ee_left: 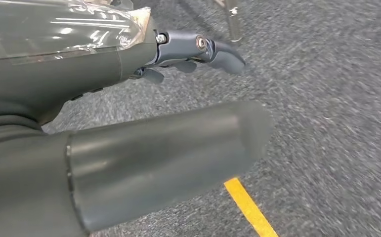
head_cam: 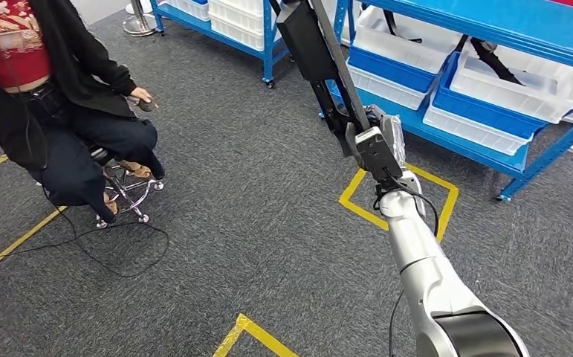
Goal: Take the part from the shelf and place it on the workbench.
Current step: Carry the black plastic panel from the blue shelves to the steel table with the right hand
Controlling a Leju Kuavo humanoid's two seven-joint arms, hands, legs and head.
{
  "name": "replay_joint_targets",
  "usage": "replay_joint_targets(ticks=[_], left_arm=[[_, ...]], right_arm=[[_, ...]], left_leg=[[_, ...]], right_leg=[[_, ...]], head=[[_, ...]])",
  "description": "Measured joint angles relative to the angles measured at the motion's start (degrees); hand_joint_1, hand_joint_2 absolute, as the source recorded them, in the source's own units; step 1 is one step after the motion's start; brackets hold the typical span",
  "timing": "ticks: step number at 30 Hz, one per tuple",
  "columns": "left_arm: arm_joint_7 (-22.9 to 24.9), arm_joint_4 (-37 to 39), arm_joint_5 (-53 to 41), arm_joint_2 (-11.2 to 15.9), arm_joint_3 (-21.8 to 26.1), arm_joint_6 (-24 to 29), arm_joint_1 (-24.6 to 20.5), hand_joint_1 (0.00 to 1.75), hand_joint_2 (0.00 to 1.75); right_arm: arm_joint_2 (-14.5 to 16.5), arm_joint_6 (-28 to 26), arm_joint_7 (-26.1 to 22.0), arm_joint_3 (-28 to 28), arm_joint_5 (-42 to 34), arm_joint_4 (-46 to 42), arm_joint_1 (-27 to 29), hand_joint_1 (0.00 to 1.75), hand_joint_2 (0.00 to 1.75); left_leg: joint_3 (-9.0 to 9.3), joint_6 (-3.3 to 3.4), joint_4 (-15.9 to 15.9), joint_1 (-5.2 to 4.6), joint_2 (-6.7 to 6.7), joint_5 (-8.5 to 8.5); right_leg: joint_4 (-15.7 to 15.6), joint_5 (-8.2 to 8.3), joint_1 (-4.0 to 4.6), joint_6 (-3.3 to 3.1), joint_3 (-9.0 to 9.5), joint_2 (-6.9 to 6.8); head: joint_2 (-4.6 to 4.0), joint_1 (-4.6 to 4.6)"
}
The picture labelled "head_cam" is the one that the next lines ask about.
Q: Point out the person's left hand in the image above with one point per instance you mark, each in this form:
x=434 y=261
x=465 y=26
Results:
x=141 y=94

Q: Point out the dark handheld controller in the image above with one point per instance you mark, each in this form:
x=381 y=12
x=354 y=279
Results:
x=146 y=105

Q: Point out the long black plastic panel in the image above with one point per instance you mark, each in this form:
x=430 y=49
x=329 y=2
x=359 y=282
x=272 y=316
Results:
x=306 y=39

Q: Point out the person's left forearm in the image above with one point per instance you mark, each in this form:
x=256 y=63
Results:
x=109 y=74

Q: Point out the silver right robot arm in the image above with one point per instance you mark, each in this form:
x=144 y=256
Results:
x=424 y=266

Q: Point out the blue metal shelf rack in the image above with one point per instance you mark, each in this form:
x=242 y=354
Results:
x=488 y=19
x=268 y=39

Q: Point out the black plastic part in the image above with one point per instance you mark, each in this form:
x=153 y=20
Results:
x=389 y=24
x=493 y=64

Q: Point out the person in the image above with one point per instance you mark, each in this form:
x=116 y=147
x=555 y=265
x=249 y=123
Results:
x=69 y=49

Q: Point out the chrome swivel stool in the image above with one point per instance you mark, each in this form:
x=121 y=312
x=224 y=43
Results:
x=157 y=185

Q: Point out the yellow floor tape square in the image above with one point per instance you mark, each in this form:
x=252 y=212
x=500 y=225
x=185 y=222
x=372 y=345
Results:
x=352 y=185
x=266 y=338

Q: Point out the blue plastic crate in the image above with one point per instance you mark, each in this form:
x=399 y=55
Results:
x=389 y=71
x=483 y=116

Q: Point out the chrome stanchion post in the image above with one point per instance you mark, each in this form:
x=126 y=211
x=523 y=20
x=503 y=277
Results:
x=141 y=22

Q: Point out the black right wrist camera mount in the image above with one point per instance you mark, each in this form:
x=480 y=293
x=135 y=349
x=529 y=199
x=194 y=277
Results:
x=377 y=155

